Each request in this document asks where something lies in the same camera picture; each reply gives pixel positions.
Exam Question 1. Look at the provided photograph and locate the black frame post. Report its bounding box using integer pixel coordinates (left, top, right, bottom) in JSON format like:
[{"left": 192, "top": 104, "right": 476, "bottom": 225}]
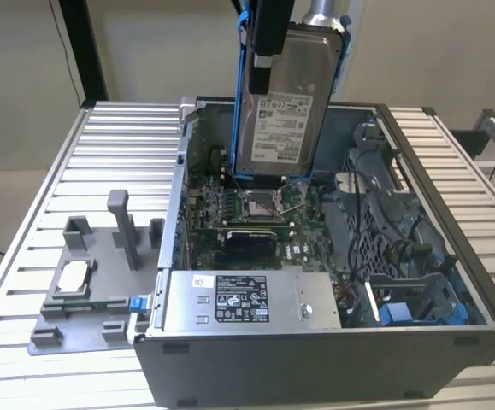
[{"left": 57, "top": 0, "right": 110, "bottom": 108}]

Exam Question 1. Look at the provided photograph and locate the grey parts rack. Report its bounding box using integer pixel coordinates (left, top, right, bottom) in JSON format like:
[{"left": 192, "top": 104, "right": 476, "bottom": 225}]
[{"left": 27, "top": 187, "right": 167, "bottom": 356}]

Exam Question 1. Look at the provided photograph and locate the black block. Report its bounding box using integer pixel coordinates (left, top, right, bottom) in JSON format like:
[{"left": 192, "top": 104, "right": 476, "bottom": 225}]
[{"left": 450, "top": 127, "right": 487, "bottom": 160}]

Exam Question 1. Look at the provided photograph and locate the red and black wire bundle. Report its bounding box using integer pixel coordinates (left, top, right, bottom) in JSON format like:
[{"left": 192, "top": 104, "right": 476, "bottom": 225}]
[{"left": 333, "top": 279, "right": 359, "bottom": 315}]

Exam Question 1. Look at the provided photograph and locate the power wire with black plug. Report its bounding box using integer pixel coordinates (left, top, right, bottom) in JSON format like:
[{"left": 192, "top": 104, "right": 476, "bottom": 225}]
[{"left": 386, "top": 215, "right": 434, "bottom": 278}]

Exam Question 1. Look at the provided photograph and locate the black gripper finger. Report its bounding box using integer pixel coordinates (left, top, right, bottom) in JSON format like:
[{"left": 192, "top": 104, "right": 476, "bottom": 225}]
[{"left": 246, "top": 0, "right": 296, "bottom": 96}]

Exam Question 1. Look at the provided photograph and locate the blue case release tab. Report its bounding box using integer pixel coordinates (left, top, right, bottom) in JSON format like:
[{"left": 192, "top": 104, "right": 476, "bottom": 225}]
[{"left": 129, "top": 295, "right": 150, "bottom": 316}]

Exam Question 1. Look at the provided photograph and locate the metal disk bay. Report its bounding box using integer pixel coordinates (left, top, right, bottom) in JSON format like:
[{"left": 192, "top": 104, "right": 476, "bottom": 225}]
[{"left": 321, "top": 147, "right": 487, "bottom": 330}]

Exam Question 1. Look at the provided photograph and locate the black data wire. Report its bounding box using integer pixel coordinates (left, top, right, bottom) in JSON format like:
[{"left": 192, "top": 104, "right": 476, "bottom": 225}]
[{"left": 345, "top": 151, "right": 387, "bottom": 274}]

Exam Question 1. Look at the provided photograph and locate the black graphics card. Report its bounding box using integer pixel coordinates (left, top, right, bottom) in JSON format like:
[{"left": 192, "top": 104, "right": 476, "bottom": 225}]
[{"left": 191, "top": 225, "right": 295, "bottom": 261}]

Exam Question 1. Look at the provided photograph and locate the silver power supply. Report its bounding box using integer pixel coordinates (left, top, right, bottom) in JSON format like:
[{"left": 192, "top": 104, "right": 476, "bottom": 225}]
[{"left": 161, "top": 269, "right": 343, "bottom": 332}]

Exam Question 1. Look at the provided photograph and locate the dark grey PC case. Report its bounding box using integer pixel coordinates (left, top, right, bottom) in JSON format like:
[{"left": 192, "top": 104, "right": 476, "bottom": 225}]
[{"left": 132, "top": 96, "right": 495, "bottom": 410}]

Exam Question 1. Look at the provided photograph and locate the blue disk carrier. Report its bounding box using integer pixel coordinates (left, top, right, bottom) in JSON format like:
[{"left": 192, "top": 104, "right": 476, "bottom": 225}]
[{"left": 378, "top": 302, "right": 415, "bottom": 328}]

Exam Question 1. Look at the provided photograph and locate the silver CPU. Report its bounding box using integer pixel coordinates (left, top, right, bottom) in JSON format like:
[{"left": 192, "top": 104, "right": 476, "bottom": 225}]
[{"left": 56, "top": 261, "right": 91, "bottom": 294}]

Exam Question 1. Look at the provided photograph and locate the metal socket cover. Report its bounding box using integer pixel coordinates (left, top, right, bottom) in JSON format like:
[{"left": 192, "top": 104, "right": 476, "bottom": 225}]
[{"left": 280, "top": 184, "right": 313, "bottom": 213}]

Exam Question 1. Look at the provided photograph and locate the hard disk with blue carrier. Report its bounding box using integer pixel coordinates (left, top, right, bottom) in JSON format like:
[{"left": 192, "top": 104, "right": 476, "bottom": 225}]
[{"left": 229, "top": 12, "right": 355, "bottom": 189}]

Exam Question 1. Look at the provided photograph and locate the CPU socket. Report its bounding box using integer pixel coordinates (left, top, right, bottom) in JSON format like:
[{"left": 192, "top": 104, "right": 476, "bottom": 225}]
[{"left": 238, "top": 190, "right": 285, "bottom": 223}]

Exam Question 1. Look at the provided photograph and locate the green motherboard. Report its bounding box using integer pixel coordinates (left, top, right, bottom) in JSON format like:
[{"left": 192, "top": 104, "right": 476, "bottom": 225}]
[{"left": 182, "top": 168, "right": 338, "bottom": 274}]

